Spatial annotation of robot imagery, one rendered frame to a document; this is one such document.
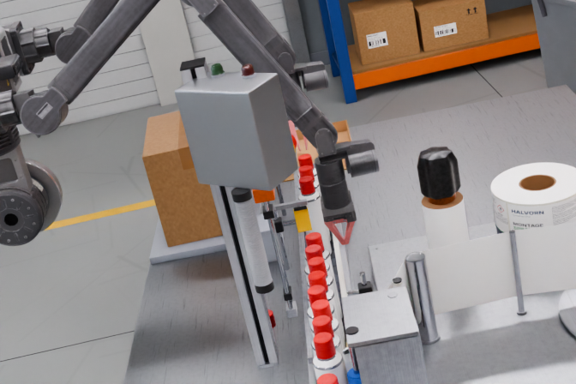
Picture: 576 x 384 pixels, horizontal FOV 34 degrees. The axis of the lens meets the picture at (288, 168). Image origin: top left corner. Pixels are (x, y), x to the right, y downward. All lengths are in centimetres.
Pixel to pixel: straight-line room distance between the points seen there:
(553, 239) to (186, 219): 103
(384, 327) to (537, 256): 50
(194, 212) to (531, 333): 100
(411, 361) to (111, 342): 250
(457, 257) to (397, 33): 395
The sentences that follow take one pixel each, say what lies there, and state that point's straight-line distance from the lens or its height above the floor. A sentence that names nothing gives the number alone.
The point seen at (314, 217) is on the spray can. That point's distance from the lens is 218.
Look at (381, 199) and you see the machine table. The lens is 258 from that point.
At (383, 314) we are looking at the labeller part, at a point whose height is 114.
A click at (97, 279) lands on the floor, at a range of 438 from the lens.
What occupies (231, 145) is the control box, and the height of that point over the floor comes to 137.
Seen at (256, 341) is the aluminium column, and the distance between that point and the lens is 197.
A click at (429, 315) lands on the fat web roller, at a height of 94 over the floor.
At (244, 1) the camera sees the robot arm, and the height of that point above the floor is 145.
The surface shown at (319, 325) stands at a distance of 163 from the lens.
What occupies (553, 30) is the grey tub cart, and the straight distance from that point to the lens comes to 437.
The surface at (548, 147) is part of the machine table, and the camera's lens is 275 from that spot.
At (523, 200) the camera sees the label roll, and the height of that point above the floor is 102.
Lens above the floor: 198
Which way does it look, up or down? 23 degrees down
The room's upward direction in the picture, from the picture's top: 13 degrees counter-clockwise
